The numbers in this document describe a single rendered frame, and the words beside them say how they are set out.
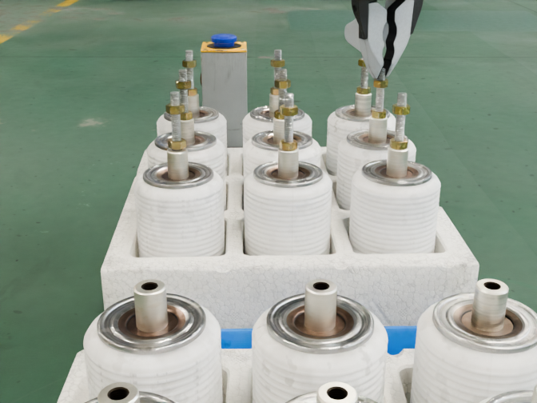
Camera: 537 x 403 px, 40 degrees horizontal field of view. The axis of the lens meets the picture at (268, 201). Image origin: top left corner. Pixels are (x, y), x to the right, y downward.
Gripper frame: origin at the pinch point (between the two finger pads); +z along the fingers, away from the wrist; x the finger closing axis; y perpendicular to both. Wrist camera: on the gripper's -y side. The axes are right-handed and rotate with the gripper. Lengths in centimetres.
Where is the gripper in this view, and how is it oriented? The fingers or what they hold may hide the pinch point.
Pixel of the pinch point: (384, 67)
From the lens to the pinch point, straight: 89.0
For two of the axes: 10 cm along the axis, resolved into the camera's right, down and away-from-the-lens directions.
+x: -8.7, 1.8, -4.5
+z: 0.0, 9.2, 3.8
